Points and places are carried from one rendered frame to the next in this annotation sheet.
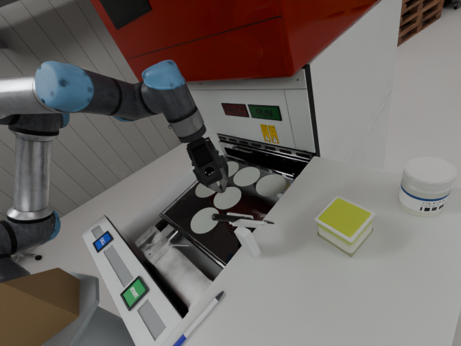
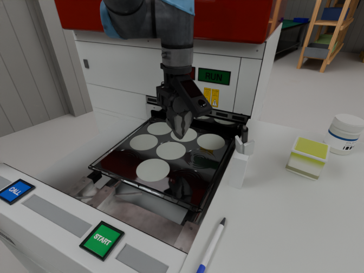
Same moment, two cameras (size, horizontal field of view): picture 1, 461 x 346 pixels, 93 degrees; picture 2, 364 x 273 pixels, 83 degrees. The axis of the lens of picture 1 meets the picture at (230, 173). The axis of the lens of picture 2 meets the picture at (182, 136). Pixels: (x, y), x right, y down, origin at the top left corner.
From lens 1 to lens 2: 0.34 m
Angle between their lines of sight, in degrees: 27
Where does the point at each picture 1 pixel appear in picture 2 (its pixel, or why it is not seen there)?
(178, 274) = (136, 225)
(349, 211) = (313, 144)
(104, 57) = not seen: outside the picture
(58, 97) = not seen: outside the picture
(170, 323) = (172, 260)
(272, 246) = (249, 178)
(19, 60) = not seen: outside the picture
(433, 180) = (357, 124)
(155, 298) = (138, 241)
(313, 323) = (316, 227)
